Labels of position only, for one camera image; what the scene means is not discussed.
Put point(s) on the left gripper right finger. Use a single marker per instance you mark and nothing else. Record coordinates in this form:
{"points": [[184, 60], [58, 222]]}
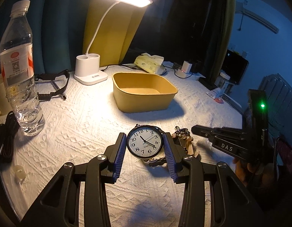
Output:
{"points": [[230, 200]]}

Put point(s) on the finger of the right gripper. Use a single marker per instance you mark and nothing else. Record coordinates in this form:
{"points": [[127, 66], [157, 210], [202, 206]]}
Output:
{"points": [[223, 133], [230, 148]]}

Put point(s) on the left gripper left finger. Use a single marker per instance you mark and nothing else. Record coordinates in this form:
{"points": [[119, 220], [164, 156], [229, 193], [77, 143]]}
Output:
{"points": [[58, 203]]}

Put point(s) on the white dial silver wristwatch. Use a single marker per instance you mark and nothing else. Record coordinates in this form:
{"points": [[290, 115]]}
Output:
{"points": [[146, 142]]}

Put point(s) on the person's right hand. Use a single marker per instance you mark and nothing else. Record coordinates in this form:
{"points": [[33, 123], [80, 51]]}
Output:
{"points": [[255, 176]]}

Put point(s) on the red round lid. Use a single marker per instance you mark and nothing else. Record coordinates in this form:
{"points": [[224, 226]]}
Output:
{"points": [[219, 100]]}

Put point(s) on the white tube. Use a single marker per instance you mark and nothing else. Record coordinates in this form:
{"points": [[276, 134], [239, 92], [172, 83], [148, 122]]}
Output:
{"points": [[215, 93]]}

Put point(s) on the white jar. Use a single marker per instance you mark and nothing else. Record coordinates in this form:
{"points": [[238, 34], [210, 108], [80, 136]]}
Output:
{"points": [[222, 81]]}

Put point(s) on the white bottle cap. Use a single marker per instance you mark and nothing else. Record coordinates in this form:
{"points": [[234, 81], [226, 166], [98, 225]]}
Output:
{"points": [[20, 173]]}

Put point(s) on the white power strip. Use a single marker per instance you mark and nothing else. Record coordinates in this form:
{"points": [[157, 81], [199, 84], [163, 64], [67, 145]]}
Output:
{"points": [[192, 76]]}

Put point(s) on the white charger block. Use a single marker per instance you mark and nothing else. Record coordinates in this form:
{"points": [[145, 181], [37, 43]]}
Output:
{"points": [[186, 67]]}

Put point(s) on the black monitor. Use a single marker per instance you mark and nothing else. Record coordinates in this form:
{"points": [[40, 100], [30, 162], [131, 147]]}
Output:
{"points": [[234, 65]]}

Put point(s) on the yellow tissue pack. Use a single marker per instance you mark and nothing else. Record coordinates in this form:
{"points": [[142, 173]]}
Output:
{"points": [[150, 63]]}

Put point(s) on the white desk lamp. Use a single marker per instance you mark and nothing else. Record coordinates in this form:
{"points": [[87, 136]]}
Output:
{"points": [[87, 68]]}

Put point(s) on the yellow curtain panel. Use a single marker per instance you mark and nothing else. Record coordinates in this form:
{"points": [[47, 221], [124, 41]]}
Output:
{"points": [[109, 29]]}

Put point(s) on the clear plastic water bottle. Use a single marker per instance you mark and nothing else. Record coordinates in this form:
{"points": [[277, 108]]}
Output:
{"points": [[16, 63]]}

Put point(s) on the wall air conditioner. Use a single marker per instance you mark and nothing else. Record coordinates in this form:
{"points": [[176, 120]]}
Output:
{"points": [[240, 8]]}

